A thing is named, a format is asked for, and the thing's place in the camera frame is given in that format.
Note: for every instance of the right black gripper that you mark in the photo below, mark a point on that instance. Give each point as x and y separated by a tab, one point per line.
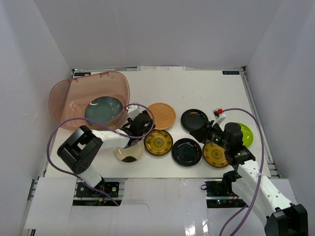
204	134

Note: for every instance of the orange woven round plate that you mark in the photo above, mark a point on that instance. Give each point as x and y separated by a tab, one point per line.
164	115

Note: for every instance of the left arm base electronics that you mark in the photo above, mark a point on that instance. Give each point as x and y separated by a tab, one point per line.
87	197

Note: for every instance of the cream plate with black motif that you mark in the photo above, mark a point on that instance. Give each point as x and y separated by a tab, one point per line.
130	154

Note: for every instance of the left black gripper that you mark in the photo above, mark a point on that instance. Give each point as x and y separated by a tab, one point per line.
133	126

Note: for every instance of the pink translucent plastic bin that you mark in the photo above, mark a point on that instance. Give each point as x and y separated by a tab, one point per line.
69	98

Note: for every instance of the glossy black plate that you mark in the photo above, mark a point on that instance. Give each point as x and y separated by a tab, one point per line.
186	152

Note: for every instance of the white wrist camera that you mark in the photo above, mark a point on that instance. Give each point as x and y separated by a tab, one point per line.
132	111
219	115

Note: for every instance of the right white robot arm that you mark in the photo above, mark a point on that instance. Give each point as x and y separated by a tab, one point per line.
278	214

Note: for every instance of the white papers at back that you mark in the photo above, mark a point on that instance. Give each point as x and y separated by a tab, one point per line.
161	68

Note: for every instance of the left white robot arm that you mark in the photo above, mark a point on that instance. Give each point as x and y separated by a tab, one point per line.
80	149

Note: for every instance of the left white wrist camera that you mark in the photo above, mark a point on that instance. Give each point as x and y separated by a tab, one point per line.
132	111

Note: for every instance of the yellow patterned plate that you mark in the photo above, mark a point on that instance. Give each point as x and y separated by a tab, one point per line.
158	142
214	155

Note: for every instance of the dark teal glazed plate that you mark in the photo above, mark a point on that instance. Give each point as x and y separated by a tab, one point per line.
103	109

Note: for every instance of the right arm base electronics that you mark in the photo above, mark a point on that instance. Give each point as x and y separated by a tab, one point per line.
217	196

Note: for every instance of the small black plate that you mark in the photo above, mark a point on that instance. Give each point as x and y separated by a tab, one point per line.
193	119

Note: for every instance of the aluminium table frame rail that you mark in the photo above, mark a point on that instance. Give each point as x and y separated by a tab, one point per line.
268	156

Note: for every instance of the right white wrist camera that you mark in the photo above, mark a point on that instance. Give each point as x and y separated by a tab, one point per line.
219	115

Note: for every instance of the lime green plate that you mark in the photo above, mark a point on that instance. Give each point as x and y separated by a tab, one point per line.
247	134

